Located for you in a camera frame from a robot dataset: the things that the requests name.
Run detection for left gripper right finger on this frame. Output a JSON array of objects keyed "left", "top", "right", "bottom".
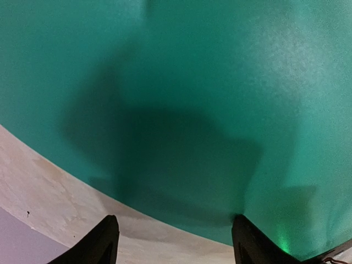
[{"left": 232, "top": 214, "right": 300, "bottom": 264}]

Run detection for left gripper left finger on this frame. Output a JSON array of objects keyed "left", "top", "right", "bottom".
[{"left": 51, "top": 215, "right": 119, "bottom": 264}]

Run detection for green file folder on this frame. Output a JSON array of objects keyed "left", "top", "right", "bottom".
[{"left": 1, "top": 1, "right": 351, "bottom": 259}]

